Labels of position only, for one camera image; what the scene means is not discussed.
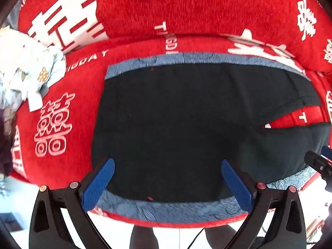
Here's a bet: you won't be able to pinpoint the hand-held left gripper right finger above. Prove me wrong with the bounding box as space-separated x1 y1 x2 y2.
221 159 307 249

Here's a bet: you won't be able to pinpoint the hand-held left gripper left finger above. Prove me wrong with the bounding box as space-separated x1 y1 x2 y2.
28 158 115 249

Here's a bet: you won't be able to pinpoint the black shorts with grey waistband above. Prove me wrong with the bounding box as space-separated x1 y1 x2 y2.
91 52 332 224

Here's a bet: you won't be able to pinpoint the person's leg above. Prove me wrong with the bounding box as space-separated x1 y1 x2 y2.
129 225 160 249
204 224 238 249

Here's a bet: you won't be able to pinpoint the dark purple cloth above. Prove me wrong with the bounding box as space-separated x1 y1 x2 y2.
0 104 19 177

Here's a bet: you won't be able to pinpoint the red printed blanket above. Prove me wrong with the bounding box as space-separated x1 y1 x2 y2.
10 35 332 229

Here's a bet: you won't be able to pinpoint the light patterned cloth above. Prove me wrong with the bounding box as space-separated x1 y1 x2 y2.
0 27 67 112

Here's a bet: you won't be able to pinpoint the black cable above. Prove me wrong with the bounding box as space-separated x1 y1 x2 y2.
186 228 206 249

